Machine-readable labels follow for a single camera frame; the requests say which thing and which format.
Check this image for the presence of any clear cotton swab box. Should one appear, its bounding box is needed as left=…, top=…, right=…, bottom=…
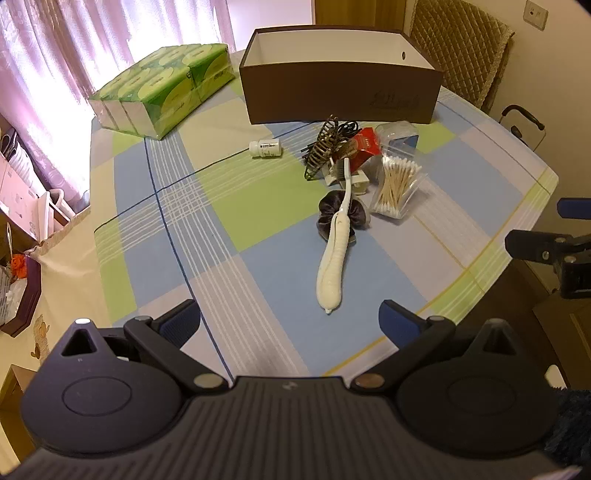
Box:
left=369, top=144, right=424, bottom=224

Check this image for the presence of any clear blue floss case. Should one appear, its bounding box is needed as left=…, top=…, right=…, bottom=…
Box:
left=374, top=121, right=420, bottom=151

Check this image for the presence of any brown cardboard storage box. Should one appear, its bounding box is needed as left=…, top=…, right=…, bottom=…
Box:
left=239, top=27, right=443, bottom=125

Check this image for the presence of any stack of white dishes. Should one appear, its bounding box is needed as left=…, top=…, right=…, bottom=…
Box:
left=0, top=127, right=42, bottom=195

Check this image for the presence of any white printed cardboard box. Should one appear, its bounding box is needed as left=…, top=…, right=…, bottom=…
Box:
left=0, top=154, right=49, bottom=241

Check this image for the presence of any green tissue multipack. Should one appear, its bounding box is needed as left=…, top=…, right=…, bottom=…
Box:
left=88, top=43, right=235, bottom=140

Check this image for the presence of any white plastic frame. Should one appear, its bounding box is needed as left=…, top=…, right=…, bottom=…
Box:
left=39, top=188, right=77, bottom=227

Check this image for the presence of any brown octagonal tray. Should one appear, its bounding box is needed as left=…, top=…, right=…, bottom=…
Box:
left=0, top=255, right=43, bottom=337

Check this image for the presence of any white plastic adapter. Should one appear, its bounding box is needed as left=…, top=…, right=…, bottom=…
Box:
left=323, top=159, right=370, bottom=195

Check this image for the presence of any pink sheer curtain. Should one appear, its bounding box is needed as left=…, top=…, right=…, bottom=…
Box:
left=0, top=0, right=236, bottom=217

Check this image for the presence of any white pill bottle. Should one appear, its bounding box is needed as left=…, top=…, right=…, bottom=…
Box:
left=249, top=140, right=282, bottom=158

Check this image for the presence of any black cable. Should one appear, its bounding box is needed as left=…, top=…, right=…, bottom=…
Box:
left=300, top=119, right=361, bottom=162

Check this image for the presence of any brown patterned hair claw clip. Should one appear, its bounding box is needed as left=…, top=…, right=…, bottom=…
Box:
left=302, top=116, right=346, bottom=181

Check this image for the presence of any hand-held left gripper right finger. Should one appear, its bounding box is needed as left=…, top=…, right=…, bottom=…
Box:
left=348, top=299, right=518, bottom=393

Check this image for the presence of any dark brown velvet scrunchie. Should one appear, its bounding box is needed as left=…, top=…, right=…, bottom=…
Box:
left=315, top=191, right=372, bottom=244

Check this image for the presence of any wooden door panel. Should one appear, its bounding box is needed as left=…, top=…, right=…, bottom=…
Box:
left=315, top=0, right=416, bottom=35

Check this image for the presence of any white toothbrush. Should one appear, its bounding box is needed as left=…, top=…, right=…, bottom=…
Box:
left=316, top=157, right=354, bottom=315

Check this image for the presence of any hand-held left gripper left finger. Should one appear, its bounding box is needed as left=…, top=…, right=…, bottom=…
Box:
left=60, top=299, right=232, bottom=393

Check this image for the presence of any steel kettle with black handle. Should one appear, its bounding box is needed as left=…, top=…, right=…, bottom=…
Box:
left=501, top=105, right=546, bottom=151

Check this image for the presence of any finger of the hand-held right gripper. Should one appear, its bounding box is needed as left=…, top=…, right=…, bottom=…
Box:
left=505, top=229, right=591, bottom=266
left=556, top=198, right=591, bottom=219

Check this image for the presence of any quilted beige chair cover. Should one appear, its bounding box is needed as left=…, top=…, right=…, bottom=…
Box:
left=409, top=0, right=515, bottom=112

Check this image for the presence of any beige wall socket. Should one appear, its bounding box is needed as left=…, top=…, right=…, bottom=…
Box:
left=526, top=0, right=549, bottom=31

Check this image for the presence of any beige embroidered cloth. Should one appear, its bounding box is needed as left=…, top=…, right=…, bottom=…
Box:
left=0, top=210, right=112, bottom=370

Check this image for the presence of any red snack packet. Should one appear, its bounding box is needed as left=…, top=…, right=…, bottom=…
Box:
left=344, top=128, right=382, bottom=171

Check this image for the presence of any dark blue fleece clothing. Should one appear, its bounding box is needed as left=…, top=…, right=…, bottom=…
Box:
left=545, top=387, right=591, bottom=467

